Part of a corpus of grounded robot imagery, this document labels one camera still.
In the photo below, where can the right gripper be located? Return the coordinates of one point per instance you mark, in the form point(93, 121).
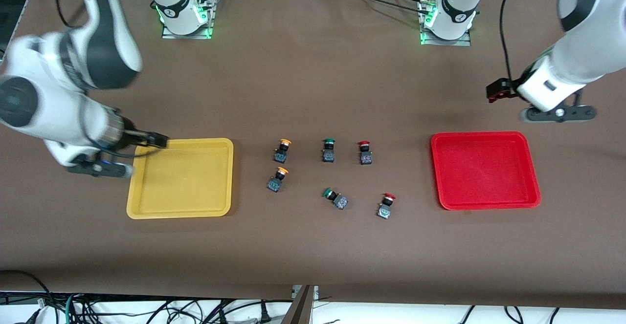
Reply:
point(135, 137)

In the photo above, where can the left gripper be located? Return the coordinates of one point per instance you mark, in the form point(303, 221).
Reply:
point(503, 90)

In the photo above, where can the yellow push button switch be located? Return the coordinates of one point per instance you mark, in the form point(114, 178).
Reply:
point(280, 155)
point(275, 183)

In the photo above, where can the red push button switch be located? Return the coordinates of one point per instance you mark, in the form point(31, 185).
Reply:
point(384, 210)
point(365, 157)

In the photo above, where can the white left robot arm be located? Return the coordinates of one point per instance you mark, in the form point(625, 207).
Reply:
point(587, 45)

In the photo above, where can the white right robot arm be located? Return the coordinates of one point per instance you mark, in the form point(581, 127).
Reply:
point(49, 70)

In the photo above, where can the yellow plastic tray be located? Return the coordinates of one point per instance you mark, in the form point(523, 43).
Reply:
point(186, 182)

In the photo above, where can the red plastic tray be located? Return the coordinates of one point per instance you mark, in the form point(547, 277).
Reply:
point(484, 172)

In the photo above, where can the brown table cover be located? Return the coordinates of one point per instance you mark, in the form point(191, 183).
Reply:
point(313, 94)

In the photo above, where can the black power plug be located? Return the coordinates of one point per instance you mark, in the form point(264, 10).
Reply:
point(264, 314)

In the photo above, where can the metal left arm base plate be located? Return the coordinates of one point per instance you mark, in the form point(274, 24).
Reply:
point(445, 42)

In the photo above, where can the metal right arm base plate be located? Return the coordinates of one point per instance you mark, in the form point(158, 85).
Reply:
point(186, 36)

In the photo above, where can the green push button switch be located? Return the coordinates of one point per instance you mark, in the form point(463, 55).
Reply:
point(328, 155)
point(339, 201)

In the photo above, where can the white metal bracket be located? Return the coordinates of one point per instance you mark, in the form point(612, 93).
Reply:
point(315, 292)

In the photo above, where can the grey table frame beam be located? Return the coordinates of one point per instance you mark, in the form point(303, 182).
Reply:
point(299, 309)

